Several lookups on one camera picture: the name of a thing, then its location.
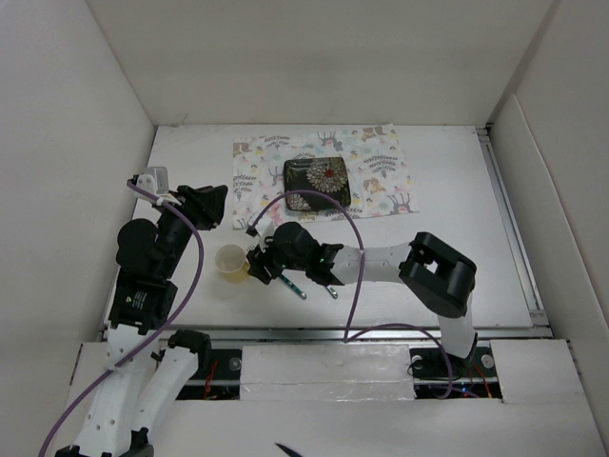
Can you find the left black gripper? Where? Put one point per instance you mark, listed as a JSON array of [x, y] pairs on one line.
[[207, 202]]

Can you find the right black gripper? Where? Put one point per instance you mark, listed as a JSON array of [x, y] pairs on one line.
[[258, 259]]

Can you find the black floral square plate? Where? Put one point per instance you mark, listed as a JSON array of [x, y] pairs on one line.
[[309, 177]]

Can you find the white floral cloth napkin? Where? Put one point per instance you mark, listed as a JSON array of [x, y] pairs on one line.
[[377, 165]]

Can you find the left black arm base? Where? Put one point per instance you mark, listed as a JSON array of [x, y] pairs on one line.
[[220, 381]]

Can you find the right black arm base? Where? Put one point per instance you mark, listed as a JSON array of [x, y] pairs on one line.
[[479, 380]]

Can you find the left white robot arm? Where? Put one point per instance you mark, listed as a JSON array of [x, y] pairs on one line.
[[132, 397]]

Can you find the yellow ceramic mug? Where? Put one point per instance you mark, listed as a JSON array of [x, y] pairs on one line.
[[231, 261]]

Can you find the fork with teal handle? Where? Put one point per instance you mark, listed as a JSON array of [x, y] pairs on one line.
[[292, 287]]

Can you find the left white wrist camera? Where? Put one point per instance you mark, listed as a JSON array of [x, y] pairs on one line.
[[152, 185]]

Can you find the spoon with teal handle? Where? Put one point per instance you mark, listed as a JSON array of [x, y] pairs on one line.
[[333, 293]]

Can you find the aluminium rail frame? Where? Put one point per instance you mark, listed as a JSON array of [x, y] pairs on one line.
[[462, 200]]

